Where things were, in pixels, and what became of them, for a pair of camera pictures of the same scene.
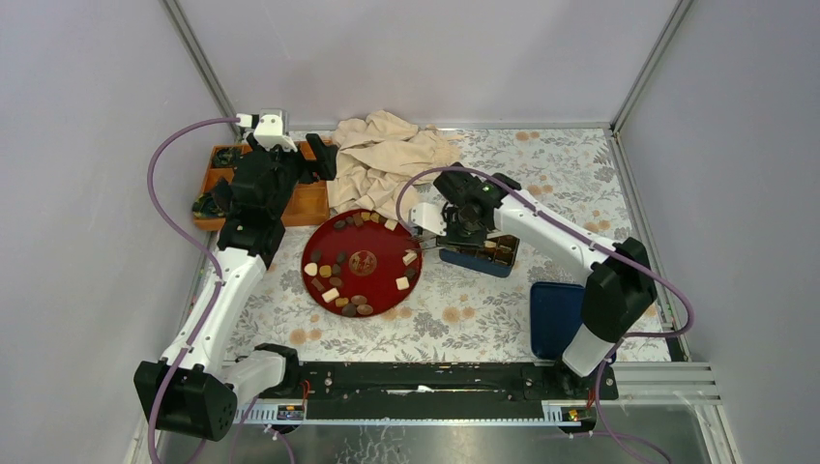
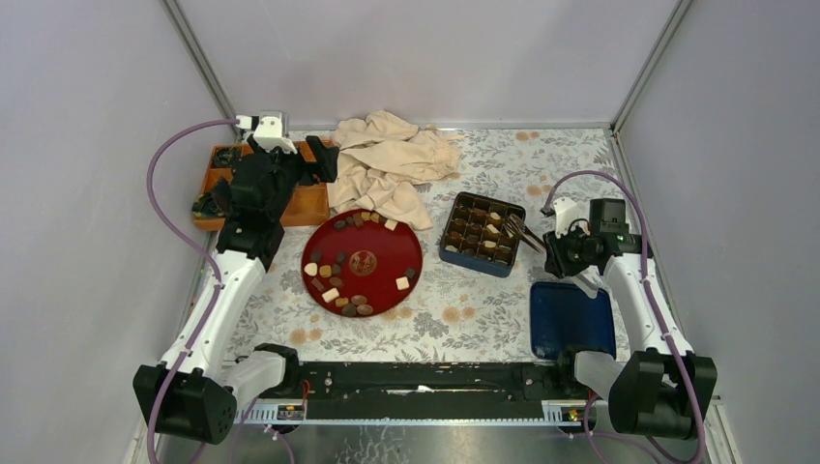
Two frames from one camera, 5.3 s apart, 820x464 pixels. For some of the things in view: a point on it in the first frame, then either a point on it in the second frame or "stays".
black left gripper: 325,158 stays
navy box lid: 555,317 stays
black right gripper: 449,214 to 555,263
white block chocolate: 402,283 stays
